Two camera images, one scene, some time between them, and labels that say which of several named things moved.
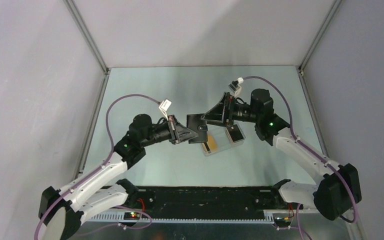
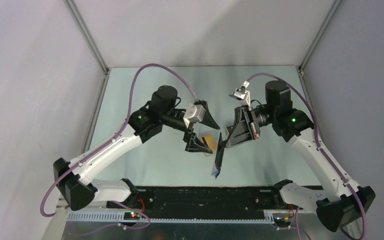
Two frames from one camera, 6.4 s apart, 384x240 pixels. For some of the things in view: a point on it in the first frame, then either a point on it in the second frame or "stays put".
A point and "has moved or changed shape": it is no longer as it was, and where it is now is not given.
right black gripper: (223, 111) to (245, 128)
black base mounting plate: (206, 202) stays put
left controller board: (131, 216) stays put
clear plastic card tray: (220, 137) stays put
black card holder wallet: (198, 125) has moved or changed shape
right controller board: (284, 222) stays put
